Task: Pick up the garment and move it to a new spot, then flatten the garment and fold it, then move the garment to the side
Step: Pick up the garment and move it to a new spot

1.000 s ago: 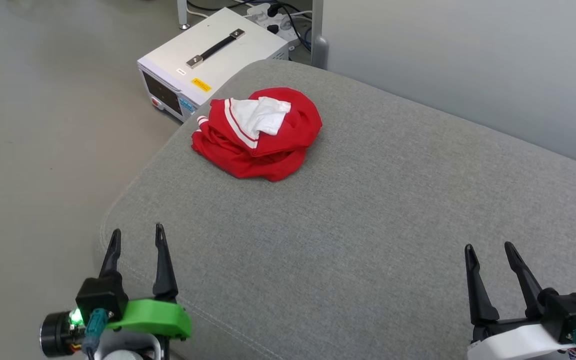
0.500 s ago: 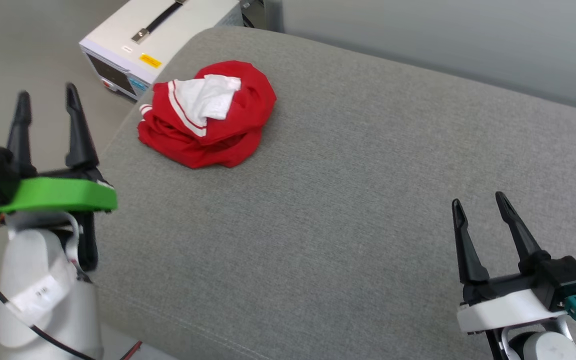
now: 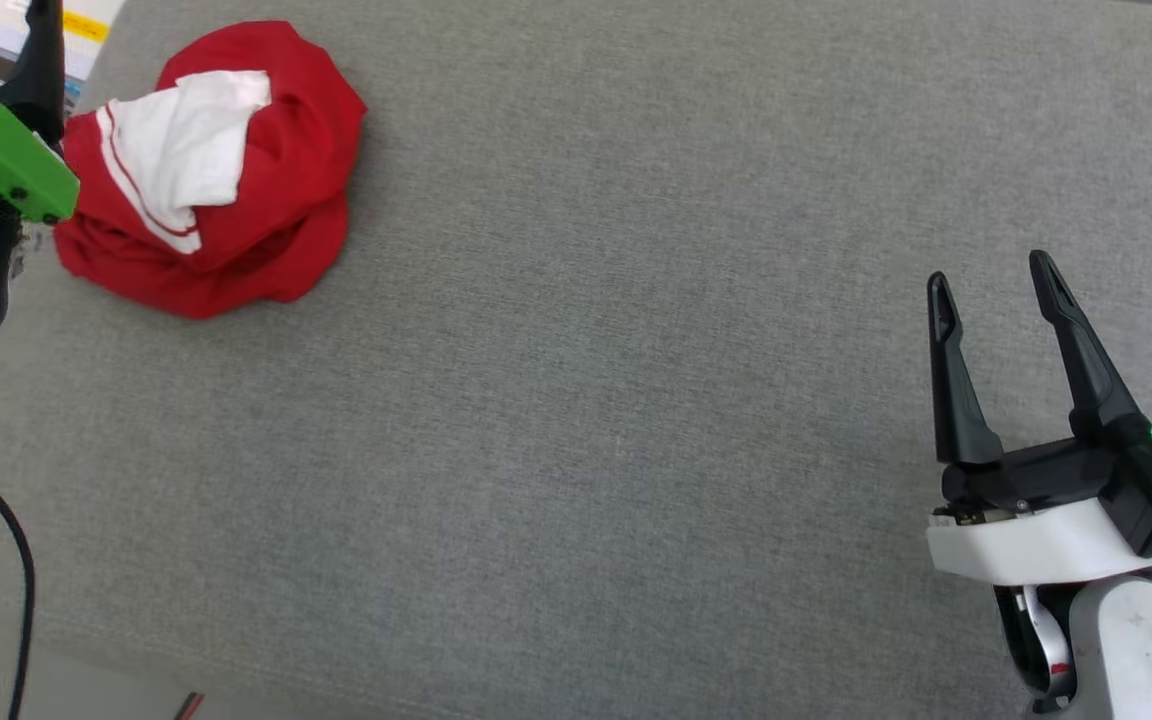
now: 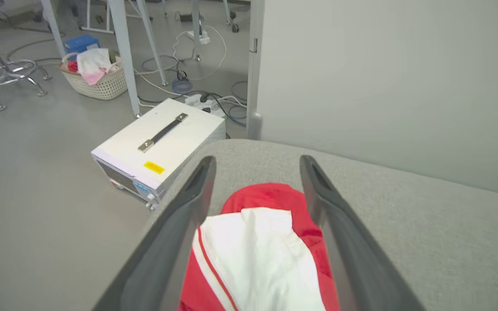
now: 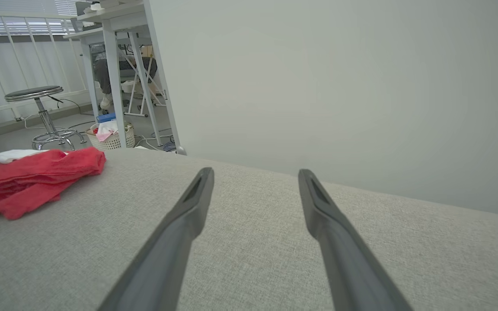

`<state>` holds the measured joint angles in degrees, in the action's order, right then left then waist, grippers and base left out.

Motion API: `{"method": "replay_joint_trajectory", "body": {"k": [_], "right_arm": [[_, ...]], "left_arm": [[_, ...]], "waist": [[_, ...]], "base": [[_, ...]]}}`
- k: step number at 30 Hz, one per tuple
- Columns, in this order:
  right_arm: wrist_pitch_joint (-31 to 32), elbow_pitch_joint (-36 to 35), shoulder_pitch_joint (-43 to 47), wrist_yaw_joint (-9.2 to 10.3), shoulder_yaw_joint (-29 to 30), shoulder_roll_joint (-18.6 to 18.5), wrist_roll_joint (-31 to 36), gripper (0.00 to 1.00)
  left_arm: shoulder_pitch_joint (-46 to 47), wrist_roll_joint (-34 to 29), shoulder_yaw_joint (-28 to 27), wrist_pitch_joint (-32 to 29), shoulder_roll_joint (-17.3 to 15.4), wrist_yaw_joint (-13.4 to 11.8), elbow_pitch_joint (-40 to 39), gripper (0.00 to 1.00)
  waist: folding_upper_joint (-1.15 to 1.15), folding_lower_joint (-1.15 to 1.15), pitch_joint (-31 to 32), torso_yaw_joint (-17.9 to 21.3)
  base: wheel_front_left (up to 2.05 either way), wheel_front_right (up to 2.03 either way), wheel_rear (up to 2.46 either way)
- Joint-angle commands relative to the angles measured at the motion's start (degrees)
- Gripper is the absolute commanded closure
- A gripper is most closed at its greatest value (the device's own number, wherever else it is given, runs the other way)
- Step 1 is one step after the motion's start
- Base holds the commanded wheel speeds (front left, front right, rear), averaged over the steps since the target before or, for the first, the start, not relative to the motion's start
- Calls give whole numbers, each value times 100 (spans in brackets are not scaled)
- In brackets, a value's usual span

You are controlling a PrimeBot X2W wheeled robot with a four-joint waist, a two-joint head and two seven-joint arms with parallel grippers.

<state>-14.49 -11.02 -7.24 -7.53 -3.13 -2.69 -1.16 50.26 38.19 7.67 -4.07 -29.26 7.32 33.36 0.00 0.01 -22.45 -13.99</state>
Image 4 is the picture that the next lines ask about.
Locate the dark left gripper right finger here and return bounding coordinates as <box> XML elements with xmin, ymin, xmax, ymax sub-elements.
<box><xmin>300</xmin><ymin>155</ymin><xmax>427</xmax><ymax>311</ymax></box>

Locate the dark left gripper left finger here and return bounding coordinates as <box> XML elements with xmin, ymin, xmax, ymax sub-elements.
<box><xmin>91</xmin><ymin>156</ymin><xmax>217</xmax><ymax>311</ymax></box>

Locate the red and white jersey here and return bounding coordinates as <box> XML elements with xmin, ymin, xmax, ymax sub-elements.
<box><xmin>179</xmin><ymin>182</ymin><xmax>340</xmax><ymax>311</ymax></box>

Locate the white equipment case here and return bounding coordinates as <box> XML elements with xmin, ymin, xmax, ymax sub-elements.
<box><xmin>91</xmin><ymin>98</ymin><xmax>227</xmax><ymax>211</ymax></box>

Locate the white power strip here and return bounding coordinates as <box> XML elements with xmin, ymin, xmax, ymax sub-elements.
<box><xmin>187</xmin><ymin>30</ymin><xmax>211</xmax><ymax>44</ymax></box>
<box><xmin>184</xmin><ymin>93</ymin><xmax>226</xmax><ymax>117</ymax></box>

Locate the cream woven laundry basket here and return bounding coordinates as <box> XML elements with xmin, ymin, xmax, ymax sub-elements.
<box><xmin>59</xmin><ymin>52</ymin><xmax>128</xmax><ymax>101</ymax></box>

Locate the white table leg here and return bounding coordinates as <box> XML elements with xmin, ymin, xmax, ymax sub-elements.
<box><xmin>136</xmin><ymin>0</ymin><xmax>169</xmax><ymax>86</ymax></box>
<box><xmin>191</xmin><ymin>0</ymin><xmax>202</xmax><ymax>61</ymax></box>
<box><xmin>41</xmin><ymin>0</ymin><xmax>67</xmax><ymax>59</ymax></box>
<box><xmin>109</xmin><ymin>0</ymin><xmax>142</xmax><ymax>118</ymax></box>

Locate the pink and white cloth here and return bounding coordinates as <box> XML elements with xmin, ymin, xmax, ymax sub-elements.
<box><xmin>76</xmin><ymin>48</ymin><xmax>112</xmax><ymax>86</ymax></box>

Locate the blue plastic box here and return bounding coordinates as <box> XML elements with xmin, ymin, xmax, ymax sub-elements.
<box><xmin>63</xmin><ymin>35</ymin><xmax>101</xmax><ymax>54</ymax></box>

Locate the chrome stool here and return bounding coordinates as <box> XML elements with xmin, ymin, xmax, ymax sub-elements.
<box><xmin>0</xmin><ymin>0</ymin><xmax>53</xmax><ymax>112</ymax></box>

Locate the blue coiled cable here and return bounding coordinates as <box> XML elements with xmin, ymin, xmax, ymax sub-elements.
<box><xmin>171</xmin><ymin>78</ymin><xmax>193</xmax><ymax>94</ymax></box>

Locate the white floor cable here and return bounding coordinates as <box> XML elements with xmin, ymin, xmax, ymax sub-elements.
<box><xmin>172</xmin><ymin>26</ymin><xmax>227</xmax><ymax>83</ymax></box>

